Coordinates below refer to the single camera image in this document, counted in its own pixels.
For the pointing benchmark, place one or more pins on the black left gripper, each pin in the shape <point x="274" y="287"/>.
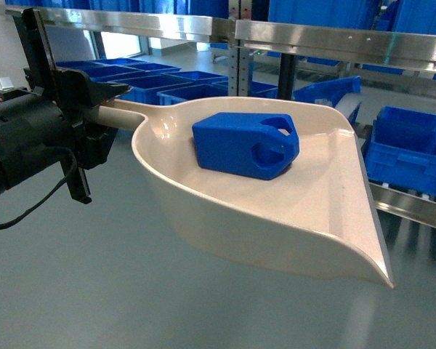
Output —
<point x="87" y="145"/>

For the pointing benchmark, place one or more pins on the blue plastic block part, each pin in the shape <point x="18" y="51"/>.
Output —
<point x="257" y="145"/>

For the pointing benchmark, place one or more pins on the beige plastic dustpan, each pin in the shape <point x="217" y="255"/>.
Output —
<point x="318" y="219"/>

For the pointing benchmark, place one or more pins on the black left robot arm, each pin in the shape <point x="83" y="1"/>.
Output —
<point x="50" y="123"/>

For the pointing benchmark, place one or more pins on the stainless steel shelf rack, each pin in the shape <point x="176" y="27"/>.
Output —
<point x="414" y="52"/>

